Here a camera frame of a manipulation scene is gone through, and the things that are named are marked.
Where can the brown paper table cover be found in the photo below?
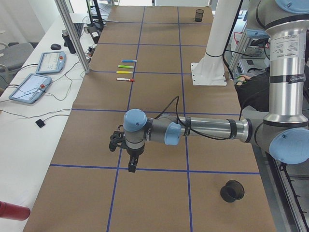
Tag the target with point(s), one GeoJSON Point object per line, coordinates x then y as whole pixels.
{"type": "Point", "coordinates": [88, 188]}

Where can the black mesh cup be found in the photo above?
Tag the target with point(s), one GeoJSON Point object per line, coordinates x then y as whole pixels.
{"type": "Point", "coordinates": [232, 191]}
{"type": "Point", "coordinates": [199, 15]}

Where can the black mesh cup left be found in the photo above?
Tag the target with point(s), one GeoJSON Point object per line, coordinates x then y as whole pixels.
{"type": "Point", "coordinates": [232, 191]}

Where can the computer mouse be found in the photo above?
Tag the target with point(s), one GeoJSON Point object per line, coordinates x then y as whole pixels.
{"type": "Point", "coordinates": [55, 46]}

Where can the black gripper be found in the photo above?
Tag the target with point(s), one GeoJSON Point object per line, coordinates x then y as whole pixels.
{"type": "Point", "coordinates": [134, 154]}

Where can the teach pendant near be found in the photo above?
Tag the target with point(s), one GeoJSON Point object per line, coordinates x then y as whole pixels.
{"type": "Point", "coordinates": [31, 89]}

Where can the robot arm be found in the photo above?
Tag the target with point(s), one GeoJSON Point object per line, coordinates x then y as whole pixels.
{"type": "Point", "coordinates": [283, 132]}

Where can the white camera pillar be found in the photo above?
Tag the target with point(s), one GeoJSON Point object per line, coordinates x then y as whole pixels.
{"type": "Point", "coordinates": [209, 71]}

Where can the red marker pen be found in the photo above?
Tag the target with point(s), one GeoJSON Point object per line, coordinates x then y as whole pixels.
{"type": "Point", "coordinates": [125, 79]}

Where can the black mesh cup right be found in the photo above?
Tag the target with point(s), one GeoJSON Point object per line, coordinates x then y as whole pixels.
{"type": "Point", "coordinates": [199, 15]}

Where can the blue marker pen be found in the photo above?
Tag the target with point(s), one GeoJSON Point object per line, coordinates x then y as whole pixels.
{"type": "Point", "coordinates": [129, 60]}

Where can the green marker pen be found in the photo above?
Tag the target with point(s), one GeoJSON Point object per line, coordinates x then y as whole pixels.
{"type": "Point", "coordinates": [126, 66]}

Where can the black keyboard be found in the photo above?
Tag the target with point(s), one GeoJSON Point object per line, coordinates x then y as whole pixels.
{"type": "Point", "coordinates": [79, 28]}

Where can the teach pendant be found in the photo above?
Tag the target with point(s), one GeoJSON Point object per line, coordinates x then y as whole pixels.
{"type": "Point", "coordinates": [31, 89]}
{"type": "Point", "coordinates": [51, 62]}

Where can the red water bottle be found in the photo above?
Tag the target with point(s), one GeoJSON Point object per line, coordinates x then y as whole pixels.
{"type": "Point", "coordinates": [13, 211]}

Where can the aluminium frame post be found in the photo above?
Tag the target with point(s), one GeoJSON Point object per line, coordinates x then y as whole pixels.
{"type": "Point", "coordinates": [65, 15]}

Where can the black water bottle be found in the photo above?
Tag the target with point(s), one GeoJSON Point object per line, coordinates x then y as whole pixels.
{"type": "Point", "coordinates": [68, 41]}

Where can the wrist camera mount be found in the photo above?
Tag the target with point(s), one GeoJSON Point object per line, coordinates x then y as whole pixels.
{"type": "Point", "coordinates": [117, 139]}

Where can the person in black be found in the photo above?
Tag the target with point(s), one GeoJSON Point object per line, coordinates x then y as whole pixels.
{"type": "Point", "coordinates": [254, 91]}

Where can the teach pendant far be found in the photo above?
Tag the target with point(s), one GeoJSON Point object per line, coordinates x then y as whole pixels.
{"type": "Point", "coordinates": [51, 62]}

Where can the small black box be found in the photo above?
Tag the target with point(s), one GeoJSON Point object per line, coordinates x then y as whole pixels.
{"type": "Point", "coordinates": [40, 123]}

